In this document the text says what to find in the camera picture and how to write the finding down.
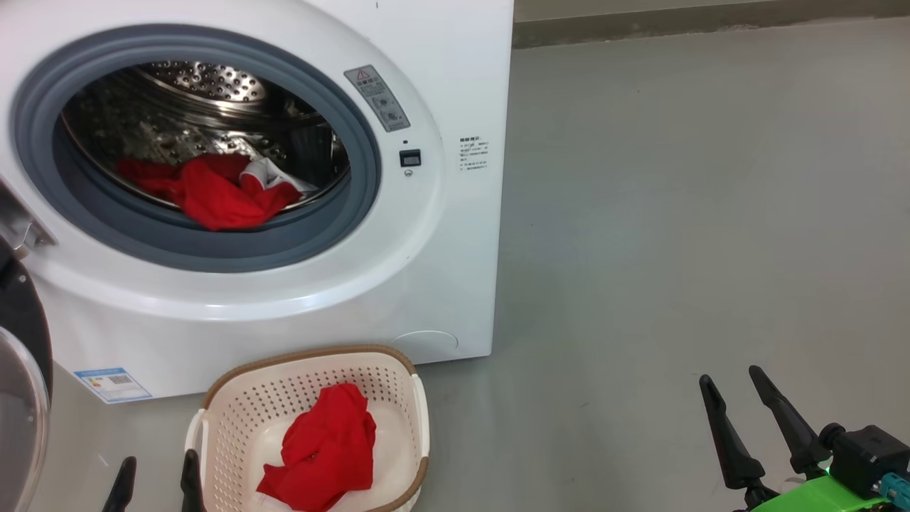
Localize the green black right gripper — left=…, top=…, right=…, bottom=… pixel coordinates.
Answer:
left=699, top=366, right=910, bottom=512

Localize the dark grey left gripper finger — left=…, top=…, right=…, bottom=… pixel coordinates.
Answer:
left=102, top=456, right=137, bottom=512
left=180, top=449, right=207, bottom=512

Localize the dark round glass washer door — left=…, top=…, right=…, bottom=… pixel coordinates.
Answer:
left=0, top=181, right=58, bottom=512

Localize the red garment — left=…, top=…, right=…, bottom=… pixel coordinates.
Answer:
left=256, top=383, right=378, bottom=512
left=116, top=153, right=303, bottom=232

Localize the cream perforated basket brown rim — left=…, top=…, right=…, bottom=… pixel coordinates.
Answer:
left=185, top=345, right=431, bottom=512

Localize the grey rubber door gasket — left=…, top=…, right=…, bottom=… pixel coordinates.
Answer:
left=11, top=25, right=382, bottom=273

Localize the white front-load washing machine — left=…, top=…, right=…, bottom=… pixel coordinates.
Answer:
left=0, top=0, right=514, bottom=405

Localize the blue white energy label sticker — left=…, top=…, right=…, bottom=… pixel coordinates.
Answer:
left=75, top=367, right=152, bottom=404

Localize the round white filter cover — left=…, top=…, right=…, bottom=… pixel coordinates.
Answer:
left=391, top=331, right=459, bottom=358

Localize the perforated steel washer drum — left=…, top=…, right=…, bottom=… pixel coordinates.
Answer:
left=60, top=60, right=350, bottom=214

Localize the grey warning sticker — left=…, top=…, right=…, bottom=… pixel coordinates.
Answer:
left=344, top=65, right=412, bottom=133

